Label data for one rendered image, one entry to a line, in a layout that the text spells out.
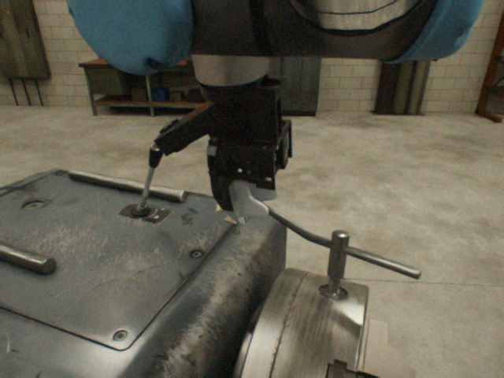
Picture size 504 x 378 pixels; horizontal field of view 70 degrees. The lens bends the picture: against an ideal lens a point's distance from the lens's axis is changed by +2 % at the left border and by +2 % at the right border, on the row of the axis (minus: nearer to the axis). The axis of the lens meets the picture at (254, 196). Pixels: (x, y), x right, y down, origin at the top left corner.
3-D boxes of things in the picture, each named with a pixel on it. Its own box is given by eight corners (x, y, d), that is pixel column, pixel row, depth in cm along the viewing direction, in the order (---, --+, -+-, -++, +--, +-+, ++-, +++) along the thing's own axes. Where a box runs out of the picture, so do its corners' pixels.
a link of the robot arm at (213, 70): (173, 44, 33) (212, 19, 38) (184, 92, 36) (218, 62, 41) (250, 46, 30) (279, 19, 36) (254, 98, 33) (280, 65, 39)
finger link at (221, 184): (227, 219, 44) (216, 161, 39) (216, 216, 45) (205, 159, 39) (242, 195, 48) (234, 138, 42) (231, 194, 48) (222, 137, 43)
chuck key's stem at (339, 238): (342, 310, 49) (353, 232, 46) (334, 317, 47) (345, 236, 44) (327, 304, 50) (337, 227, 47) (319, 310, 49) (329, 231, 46)
